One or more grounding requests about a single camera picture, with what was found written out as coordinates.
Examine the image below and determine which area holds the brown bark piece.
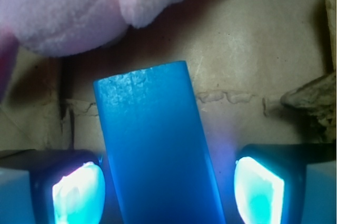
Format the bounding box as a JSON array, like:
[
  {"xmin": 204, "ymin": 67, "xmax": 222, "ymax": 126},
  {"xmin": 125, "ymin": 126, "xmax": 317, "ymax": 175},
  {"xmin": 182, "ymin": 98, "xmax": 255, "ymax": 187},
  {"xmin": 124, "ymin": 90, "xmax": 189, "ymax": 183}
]
[{"xmin": 280, "ymin": 0, "xmax": 336, "ymax": 142}]

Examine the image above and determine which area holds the blue rectangular block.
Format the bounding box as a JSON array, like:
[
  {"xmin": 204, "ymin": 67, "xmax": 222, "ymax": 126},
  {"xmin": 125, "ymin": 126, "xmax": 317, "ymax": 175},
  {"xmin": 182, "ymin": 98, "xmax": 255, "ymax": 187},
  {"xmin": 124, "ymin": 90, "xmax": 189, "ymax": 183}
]
[{"xmin": 94, "ymin": 61, "xmax": 225, "ymax": 223}]

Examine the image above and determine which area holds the pink plush toy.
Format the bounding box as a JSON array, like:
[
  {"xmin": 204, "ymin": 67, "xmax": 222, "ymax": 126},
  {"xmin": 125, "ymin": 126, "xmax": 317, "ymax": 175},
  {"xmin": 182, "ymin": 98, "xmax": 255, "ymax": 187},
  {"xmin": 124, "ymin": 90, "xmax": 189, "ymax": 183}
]
[{"xmin": 1, "ymin": 0, "xmax": 183, "ymax": 94}]

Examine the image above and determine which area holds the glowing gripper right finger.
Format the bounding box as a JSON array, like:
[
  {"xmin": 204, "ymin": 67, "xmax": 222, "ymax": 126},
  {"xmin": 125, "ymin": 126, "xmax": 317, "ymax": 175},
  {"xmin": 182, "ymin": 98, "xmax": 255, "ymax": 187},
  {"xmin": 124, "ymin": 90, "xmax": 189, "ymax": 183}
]
[{"xmin": 234, "ymin": 143, "xmax": 336, "ymax": 223}]

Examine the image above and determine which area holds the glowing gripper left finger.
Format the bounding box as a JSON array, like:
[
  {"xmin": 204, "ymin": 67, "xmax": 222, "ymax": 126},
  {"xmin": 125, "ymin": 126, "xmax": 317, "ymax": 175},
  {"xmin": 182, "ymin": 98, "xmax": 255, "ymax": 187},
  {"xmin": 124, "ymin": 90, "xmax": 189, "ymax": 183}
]
[{"xmin": 1, "ymin": 149, "xmax": 106, "ymax": 223}]

